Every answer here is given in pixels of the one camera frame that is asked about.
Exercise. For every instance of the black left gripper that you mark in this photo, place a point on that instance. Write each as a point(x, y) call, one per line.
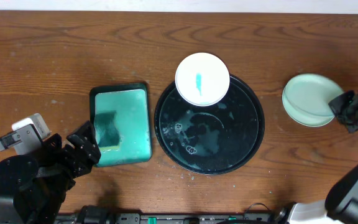
point(70, 152)

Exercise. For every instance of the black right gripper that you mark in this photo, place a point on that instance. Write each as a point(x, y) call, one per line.
point(335, 105)

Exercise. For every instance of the pale green plate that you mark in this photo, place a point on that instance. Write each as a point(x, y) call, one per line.
point(310, 94)
point(308, 111)

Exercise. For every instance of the dark green scrubbing sponge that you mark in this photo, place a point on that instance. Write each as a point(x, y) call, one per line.
point(107, 135)

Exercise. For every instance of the white plate with green stain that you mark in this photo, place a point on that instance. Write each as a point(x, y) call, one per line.
point(202, 79)

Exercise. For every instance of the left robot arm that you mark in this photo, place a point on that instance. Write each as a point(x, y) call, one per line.
point(34, 183)

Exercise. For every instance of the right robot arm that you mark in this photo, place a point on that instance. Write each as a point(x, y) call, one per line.
point(340, 206)

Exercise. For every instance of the dark green rectangular soap tray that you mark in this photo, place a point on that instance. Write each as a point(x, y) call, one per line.
point(130, 102)

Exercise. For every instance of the round black tray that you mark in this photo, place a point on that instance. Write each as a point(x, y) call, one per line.
point(214, 139)

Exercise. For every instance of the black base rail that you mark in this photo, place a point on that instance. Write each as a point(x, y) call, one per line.
point(92, 214)

